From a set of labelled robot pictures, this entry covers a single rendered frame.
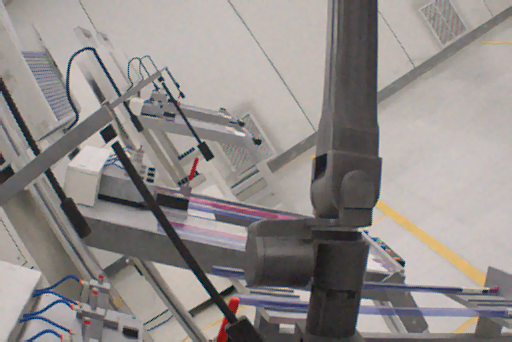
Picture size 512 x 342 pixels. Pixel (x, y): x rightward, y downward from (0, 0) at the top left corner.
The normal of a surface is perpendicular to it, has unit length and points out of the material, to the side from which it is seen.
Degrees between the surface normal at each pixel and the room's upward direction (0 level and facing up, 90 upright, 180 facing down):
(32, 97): 90
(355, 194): 84
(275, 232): 84
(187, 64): 90
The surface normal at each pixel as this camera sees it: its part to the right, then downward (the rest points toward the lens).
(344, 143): 0.20, -0.12
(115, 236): 0.09, 0.11
